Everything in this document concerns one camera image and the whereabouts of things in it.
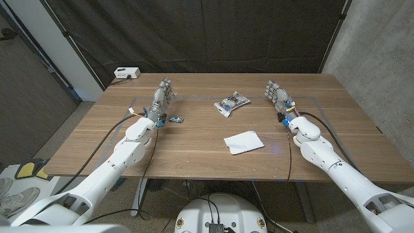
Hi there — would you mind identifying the black backdrop curtain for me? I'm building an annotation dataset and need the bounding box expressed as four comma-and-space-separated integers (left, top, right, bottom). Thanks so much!
40, 0, 352, 88

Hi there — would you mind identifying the white power strip box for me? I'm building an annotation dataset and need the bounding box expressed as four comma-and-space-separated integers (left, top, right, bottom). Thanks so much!
113, 67, 141, 80

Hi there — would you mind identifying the grey sneaker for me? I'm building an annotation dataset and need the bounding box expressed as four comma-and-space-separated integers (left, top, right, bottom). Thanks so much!
0, 186, 40, 217
0, 177, 14, 198

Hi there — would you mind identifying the black round object under table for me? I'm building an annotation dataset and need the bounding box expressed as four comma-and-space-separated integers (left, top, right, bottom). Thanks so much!
147, 179, 166, 191

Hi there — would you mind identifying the black backdrop stand pole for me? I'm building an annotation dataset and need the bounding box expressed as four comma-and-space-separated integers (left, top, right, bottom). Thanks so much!
318, 0, 352, 74
40, 0, 106, 91

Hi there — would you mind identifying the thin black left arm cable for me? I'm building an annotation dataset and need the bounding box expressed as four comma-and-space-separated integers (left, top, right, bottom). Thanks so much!
83, 125, 160, 225

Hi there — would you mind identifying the white floor mat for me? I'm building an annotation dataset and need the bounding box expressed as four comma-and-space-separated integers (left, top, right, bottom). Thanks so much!
0, 164, 64, 224

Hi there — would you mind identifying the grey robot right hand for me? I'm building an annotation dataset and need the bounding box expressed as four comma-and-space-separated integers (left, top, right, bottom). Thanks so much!
264, 79, 300, 122

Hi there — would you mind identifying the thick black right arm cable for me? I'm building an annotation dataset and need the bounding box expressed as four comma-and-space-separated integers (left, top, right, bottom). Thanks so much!
298, 111, 362, 172

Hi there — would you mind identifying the yellow black foot pedal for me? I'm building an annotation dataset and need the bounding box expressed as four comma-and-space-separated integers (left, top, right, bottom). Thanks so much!
14, 157, 54, 181

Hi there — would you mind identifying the black torso cable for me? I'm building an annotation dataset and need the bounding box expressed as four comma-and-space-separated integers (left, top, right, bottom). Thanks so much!
186, 181, 224, 227

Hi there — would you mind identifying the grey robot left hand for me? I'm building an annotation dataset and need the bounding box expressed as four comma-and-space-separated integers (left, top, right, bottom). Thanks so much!
146, 76, 178, 122

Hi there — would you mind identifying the black power strip cable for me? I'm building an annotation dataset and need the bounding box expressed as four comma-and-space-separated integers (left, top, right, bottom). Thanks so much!
109, 75, 132, 86

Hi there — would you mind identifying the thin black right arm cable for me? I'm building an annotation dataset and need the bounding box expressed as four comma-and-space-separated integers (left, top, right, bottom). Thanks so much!
286, 126, 293, 183

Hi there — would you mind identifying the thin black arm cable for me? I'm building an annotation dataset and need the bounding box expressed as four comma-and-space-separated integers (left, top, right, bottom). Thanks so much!
83, 125, 160, 225
286, 126, 293, 183

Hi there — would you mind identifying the black door handle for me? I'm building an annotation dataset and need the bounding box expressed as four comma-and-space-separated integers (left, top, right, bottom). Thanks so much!
0, 28, 17, 42

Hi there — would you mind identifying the grey floor cable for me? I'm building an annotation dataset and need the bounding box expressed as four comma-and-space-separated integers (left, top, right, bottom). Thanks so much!
251, 181, 294, 233

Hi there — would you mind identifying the white mailer package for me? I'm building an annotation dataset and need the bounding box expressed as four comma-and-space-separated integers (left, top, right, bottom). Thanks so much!
223, 130, 265, 155

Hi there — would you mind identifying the clear bag of parts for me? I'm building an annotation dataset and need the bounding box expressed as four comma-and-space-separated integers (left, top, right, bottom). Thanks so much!
213, 91, 252, 118

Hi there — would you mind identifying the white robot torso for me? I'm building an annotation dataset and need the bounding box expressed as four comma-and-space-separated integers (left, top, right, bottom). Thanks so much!
174, 193, 268, 233

